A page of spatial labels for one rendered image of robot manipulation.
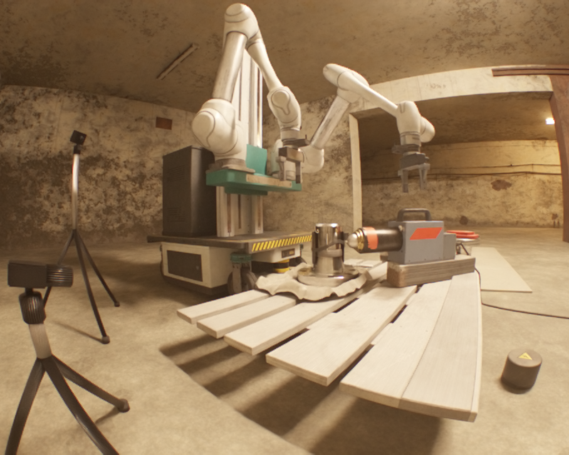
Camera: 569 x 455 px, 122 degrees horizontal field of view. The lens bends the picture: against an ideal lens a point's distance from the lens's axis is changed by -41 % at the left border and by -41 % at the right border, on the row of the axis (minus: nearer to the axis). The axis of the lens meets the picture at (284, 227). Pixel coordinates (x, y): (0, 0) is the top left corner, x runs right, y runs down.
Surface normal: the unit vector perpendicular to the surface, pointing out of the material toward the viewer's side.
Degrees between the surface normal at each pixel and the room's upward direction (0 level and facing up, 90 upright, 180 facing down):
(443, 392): 0
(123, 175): 90
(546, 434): 0
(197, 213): 90
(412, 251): 90
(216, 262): 90
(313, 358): 0
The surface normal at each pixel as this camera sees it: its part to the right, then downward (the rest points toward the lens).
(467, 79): -0.64, 0.04
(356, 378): -0.02, -1.00
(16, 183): 0.77, 0.01
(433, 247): 0.14, 0.04
